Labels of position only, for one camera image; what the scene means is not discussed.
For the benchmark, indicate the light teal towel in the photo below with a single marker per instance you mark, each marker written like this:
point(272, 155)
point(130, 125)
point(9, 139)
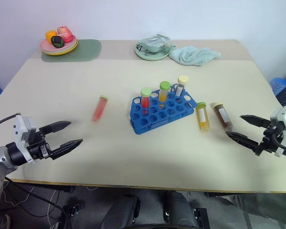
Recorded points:
point(195, 56)

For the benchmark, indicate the blue stacked stools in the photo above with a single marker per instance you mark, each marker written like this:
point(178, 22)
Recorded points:
point(278, 84)

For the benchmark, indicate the brown liquid tube labelled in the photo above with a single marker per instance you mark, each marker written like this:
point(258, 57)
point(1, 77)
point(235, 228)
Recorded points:
point(222, 115)

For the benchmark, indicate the stacked plates with fruit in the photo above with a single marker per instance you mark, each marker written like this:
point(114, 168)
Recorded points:
point(62, 53)

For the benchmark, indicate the green placemat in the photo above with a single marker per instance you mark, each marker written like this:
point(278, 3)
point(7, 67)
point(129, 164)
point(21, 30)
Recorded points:
point(88, 50)

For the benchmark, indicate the pink plate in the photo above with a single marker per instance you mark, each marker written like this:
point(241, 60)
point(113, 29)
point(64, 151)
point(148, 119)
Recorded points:
point(44, 45)

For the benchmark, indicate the grey shoe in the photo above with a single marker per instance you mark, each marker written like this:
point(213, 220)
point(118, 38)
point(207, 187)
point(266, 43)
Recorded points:
point(2, 221)

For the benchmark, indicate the black base block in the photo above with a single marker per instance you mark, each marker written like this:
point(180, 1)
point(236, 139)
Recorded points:
point(74, 210)
point(201, 218)

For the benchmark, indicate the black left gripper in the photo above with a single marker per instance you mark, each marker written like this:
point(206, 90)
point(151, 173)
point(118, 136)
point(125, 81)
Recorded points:
point(41, 148)

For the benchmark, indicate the orange toy fruit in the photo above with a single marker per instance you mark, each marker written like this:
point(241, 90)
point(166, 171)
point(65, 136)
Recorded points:
point(50, 35)

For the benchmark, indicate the clear plastic bag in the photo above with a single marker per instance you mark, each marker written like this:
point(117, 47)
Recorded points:
point(152, 44)

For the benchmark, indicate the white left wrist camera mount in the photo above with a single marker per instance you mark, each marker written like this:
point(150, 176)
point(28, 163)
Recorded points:
point(19, 124)

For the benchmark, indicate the yellow liquid tube labelled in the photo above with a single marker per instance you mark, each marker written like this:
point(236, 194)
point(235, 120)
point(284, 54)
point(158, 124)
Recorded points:
point(202, 117)

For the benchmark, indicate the labelled tube pale yellow cap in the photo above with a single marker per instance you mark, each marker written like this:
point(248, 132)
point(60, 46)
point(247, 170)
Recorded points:
point(181, 86)

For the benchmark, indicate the pink liquid tube green cap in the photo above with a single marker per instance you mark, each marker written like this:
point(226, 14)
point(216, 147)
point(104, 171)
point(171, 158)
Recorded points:
point(99, 108)

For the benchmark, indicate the pink toy peach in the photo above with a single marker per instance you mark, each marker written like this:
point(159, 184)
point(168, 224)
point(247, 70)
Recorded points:
point(65, 33)

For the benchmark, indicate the dark green toy ball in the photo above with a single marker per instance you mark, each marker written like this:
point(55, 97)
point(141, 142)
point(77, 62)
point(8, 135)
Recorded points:
point(57, 41)

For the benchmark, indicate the dark rounded shape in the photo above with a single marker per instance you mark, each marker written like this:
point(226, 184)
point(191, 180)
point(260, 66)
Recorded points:
point(120, 210)
point(178, 207)

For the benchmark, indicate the red liquid tube green cap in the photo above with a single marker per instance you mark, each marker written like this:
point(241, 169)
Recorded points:
point(146, 100)

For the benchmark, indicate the blue test tube rack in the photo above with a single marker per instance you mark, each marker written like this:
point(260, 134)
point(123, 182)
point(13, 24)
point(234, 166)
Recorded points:
point(166, 114)

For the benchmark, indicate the mint green plate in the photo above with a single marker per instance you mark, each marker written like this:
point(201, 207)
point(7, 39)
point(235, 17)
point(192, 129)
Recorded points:
point(152, 56)

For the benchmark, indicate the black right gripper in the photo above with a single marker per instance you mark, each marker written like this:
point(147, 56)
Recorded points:
point(268, 143)

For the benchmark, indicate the black table frame bar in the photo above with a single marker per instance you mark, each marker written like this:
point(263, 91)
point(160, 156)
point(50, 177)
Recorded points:
point(220, 193)

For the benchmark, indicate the pale green stacked plate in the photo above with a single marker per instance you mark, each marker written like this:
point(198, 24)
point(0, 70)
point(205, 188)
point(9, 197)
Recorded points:
point(69, 48)

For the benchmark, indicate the orange liquid tube green cap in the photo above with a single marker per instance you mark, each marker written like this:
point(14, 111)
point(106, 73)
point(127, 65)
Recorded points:
point(164, 91)

